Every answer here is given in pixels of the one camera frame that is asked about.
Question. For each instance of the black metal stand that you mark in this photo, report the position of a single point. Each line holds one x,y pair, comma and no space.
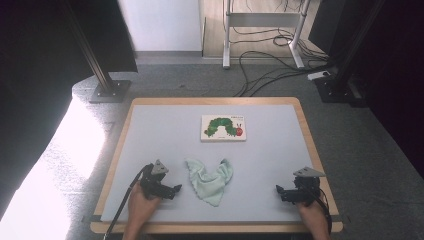
100,70
346,66

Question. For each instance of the person's left hand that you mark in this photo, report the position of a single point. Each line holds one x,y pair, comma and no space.
141,206

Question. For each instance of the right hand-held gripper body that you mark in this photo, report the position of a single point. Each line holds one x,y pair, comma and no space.
305,190

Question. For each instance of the caterpillar picture book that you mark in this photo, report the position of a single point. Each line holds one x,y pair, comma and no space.
223,128

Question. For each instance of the black tape strip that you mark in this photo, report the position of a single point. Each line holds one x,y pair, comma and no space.
340,218

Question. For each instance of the light grey table mat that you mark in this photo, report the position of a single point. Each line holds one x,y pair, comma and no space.
166,133

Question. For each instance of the white power strip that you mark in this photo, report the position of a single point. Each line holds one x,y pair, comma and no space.
318,75

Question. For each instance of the person's right hand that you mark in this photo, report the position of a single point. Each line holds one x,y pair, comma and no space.
311,215

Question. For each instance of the dark curtain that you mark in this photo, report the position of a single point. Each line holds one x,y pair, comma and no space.
400,83
33,83

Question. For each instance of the wooden table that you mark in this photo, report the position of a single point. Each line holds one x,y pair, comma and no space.
216,100

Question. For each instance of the light green cloth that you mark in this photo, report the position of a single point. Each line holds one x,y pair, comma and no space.
208,186

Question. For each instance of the white metal desk frame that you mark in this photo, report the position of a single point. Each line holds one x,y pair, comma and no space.
263,20

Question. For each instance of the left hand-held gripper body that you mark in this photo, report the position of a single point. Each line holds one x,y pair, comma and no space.
154,185

